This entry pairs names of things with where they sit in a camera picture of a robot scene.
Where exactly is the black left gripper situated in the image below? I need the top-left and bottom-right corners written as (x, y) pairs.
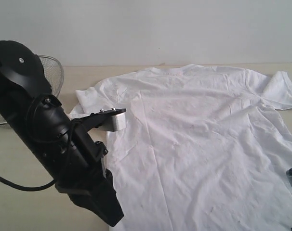
top-left (40, 122), bottom-right (124, 227)

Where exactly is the white t-shirt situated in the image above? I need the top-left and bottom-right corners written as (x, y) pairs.
top-left (70, 64), bottom-right (292, 231)

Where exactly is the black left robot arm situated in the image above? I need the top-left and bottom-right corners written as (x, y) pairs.
top-left (0, 40), bottom-right (126, 227)

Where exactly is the metal mesh basket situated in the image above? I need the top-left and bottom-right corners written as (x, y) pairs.
top-left (0, 55), bottom-right (65, 128)

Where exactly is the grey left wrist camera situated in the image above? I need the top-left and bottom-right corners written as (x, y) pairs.
top-left (73, 108), bottom-right (127, 132)

